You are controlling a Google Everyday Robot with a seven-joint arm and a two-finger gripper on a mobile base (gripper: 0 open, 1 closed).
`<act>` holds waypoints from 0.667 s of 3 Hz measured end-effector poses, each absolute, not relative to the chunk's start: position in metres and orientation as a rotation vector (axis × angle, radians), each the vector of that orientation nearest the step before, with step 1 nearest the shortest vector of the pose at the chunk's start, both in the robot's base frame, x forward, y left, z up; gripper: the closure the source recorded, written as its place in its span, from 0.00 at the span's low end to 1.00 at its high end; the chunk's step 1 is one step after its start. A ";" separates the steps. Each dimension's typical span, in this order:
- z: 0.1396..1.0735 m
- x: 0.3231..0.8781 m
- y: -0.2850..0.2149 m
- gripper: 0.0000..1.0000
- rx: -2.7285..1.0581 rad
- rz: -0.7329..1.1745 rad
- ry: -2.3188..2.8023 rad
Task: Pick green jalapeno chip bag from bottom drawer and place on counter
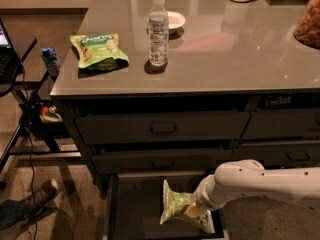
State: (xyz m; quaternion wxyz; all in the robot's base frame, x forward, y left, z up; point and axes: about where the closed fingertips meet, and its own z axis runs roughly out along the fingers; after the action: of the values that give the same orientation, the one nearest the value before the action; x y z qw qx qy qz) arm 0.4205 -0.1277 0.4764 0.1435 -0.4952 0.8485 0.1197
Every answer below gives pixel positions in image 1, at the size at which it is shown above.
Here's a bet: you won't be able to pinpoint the dark top left drawer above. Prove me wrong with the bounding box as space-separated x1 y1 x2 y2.
75 111 249 145

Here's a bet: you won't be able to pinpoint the colourful items on stand shelf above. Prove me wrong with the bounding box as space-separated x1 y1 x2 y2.
40 105 62 123

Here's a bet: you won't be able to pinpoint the dark middle right drawer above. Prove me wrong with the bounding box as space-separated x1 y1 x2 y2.
232 140 320 167

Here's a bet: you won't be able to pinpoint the black cable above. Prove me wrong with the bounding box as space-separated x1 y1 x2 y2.
20 63 43 240

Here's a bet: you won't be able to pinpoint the black side stand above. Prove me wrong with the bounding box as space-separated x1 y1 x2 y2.
0 35 80 172

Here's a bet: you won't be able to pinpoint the open bottom drawer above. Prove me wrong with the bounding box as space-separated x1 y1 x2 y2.
103 172 229 240

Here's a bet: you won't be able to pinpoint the dark middle left drawer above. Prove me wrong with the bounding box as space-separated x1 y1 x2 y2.
92 148 233 174

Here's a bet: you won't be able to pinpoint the person's leg and shoe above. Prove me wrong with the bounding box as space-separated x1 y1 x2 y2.
0 178 59 230

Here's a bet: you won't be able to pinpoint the blue capped bottle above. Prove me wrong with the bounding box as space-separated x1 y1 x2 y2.
41 47 61 77

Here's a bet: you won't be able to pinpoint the dark top right drawer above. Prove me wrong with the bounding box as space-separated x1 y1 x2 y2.
242 109 320 139

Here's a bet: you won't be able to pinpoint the dark drawer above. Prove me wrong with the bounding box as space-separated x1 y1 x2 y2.
92 148 233 174
232 140 320 167
242 109 320 139
75 111 249 145

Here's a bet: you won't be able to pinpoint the green jalapeno kettle chip bag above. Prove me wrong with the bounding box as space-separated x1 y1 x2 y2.
160 180 213 233

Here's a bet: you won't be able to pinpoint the cheetos bag in cabinet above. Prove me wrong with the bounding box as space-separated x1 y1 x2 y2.
259 94 320 110

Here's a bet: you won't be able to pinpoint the bright green snack bag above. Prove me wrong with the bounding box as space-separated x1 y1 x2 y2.
70 33 129 71

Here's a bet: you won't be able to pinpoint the clear plastic water bottle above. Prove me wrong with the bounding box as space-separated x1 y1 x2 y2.
147 0 169 67

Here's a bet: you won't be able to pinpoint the black laptop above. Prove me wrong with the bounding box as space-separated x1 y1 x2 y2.
0 19 19 77

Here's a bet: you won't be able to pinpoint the small white bowl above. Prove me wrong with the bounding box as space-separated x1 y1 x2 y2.
168 11 186 30

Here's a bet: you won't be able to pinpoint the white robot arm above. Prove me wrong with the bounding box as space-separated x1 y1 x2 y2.
185 159 320 218

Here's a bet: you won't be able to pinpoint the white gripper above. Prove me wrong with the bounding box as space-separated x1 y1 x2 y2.
185 175 227 218

